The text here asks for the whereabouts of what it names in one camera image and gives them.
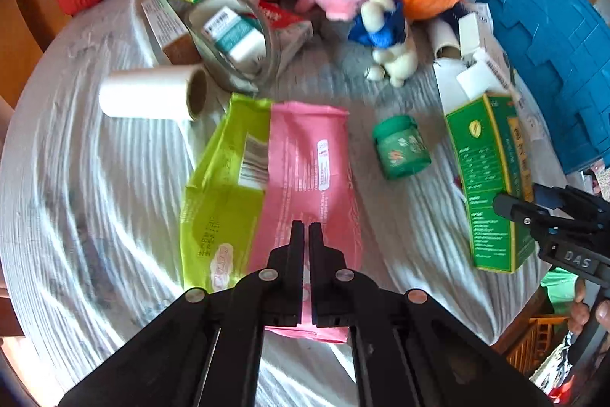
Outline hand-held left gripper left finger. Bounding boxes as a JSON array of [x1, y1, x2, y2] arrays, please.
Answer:
[[57, 221, 306, 407]]

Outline pink wipes packet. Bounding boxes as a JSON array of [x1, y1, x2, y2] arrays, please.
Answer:
[[245, 101, 364, 345]]

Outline person's right hand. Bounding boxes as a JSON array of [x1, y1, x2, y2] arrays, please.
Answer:
[[570, 278, 610, 336]]

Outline red and silver box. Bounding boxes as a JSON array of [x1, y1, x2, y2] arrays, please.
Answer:
[[257, 2, 314, 74]]

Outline small white box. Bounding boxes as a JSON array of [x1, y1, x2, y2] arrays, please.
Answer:
[[458, 13, 488, 57]]

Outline white carton with brown side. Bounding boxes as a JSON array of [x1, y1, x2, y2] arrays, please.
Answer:
[[141, 0, 201, 67]]

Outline wooden slatted chair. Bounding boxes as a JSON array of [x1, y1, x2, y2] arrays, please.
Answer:
[[505, 315, 573, 375]]

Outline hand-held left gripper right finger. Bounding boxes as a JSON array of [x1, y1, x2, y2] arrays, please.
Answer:
[[309, 222, 549, 407]]

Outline white rabbit plush blue clothes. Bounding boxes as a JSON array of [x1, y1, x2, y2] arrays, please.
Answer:
[[348, 0, 420, 87]]

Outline white cardboard tube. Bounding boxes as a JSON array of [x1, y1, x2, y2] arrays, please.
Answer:
[[426, 18, 463, 60]]

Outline white paper roll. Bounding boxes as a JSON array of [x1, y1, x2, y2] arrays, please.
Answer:
[[98, 64, 210, 122]]

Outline green cloth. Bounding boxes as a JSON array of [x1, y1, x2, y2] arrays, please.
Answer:
[[541, 269, 578, 313]]

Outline white open carton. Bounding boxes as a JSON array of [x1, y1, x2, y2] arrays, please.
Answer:
[[455, 49, 521, 101]]

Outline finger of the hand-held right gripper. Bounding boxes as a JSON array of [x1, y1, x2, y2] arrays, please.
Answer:
[[492, 191, 597, 233], [532, 183, 610, 227]]

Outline tall green box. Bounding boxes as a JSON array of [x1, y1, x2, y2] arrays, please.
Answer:
[[444, 92, 537, 274]]

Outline white and teal box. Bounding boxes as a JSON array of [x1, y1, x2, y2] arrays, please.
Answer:
[[201, 6, 266, 67]]

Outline small green jar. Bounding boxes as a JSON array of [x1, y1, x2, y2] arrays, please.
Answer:
[[372, 115, 432, 180]]

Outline blue foam puzzle mat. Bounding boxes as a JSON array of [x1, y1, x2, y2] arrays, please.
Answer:
[[468, 0, 610, 174]]

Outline green wipes packet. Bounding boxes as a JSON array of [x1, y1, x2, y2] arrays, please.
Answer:
[[180, 95, 273, 293]]

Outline grey tape roll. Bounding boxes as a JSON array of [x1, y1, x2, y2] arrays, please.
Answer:
[[186, 0, 287, 95]]

